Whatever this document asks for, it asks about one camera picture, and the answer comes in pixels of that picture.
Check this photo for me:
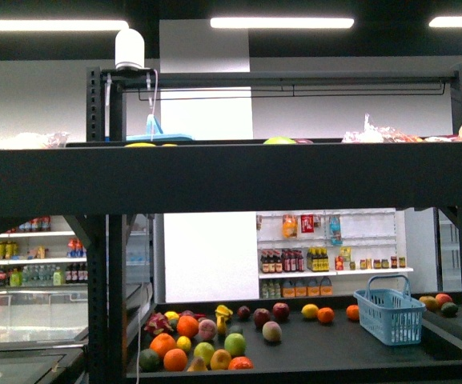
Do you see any black far fruit shelf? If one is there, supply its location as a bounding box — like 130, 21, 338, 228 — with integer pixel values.
126, 297, 462, 383

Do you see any light blue far basket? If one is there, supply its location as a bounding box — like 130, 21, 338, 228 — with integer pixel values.
353, 274, 427, 346

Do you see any black fruit shelf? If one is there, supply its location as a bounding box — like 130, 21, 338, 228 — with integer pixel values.
0, 142, 462, 218
126, 297, 462, 383

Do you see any white dome camera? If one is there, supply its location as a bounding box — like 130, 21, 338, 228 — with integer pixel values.
114, 28, 145, 70

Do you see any white wall product shelf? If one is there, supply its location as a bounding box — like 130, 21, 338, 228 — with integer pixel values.
256, 208, 412, 299

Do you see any black near fruit shelf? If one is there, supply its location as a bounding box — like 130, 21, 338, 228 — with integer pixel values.
0, 142, 462, 218

